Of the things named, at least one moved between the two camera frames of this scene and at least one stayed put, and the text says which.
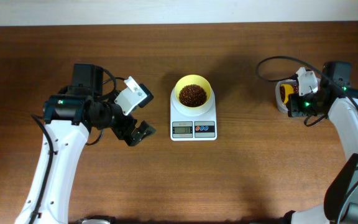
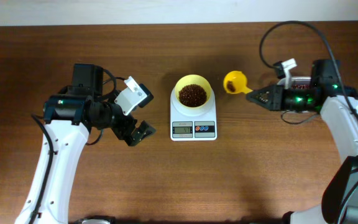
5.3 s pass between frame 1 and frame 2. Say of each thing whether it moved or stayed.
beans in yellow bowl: stayed
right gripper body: moved
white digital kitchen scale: stayed
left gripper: stayed
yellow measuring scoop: moved
